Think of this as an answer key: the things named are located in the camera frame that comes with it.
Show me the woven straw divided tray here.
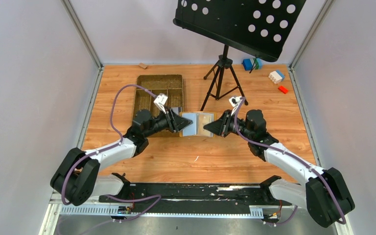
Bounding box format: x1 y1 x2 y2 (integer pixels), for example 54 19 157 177
131 74 185 137

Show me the yellow leather card holder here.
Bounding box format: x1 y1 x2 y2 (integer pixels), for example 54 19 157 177
179 111 216 137

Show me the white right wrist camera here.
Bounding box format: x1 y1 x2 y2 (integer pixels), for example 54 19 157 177
229 96 245 109

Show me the small wooden block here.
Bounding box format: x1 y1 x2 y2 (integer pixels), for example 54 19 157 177
138 63 148 70

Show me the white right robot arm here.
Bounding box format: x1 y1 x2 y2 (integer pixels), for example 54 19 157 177
204 110 355 228

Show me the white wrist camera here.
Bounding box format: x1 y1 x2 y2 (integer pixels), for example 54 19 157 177
153 93 168 114
229 96 245 109

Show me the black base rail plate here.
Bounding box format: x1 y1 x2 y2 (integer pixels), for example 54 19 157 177
117 183 291 214

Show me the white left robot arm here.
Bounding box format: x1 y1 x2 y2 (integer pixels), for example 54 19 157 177
50 109 193 206

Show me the black music stand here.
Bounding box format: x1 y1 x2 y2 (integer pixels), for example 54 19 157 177
173 0 305 103

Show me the blue green toy block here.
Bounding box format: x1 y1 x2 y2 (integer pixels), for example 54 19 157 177
242 58 263 71

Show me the red toy block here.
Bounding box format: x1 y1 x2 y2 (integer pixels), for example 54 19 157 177
278 86 289 94

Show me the beige illustrated card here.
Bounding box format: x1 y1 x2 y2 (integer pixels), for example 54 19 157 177
197 113 214 137

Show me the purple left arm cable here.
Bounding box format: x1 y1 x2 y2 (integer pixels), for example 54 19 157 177
54 84 162 235

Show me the white blue toy block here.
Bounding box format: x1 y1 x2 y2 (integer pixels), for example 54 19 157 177
268 70 285 84

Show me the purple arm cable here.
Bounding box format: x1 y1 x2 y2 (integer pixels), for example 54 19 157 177
54 84 162 235
233 96 348 227

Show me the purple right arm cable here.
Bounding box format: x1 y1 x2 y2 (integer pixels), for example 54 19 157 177
233 96 348 227

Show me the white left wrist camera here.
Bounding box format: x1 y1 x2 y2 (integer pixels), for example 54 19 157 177
153 93 168 114

